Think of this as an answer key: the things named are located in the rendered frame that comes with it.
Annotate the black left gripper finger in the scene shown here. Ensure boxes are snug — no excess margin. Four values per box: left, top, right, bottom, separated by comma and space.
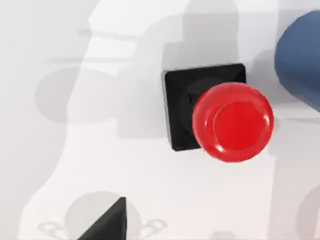
77, 196, 128, 240

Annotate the black square button base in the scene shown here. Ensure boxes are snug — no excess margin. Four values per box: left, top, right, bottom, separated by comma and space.
161, 63, 247, 153

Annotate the red push button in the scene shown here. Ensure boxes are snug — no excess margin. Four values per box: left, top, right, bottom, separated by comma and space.
191, 82, 275, 164

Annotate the blue cylindrical cup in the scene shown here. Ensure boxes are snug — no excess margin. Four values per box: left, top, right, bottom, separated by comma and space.
274, 9, 320, 112

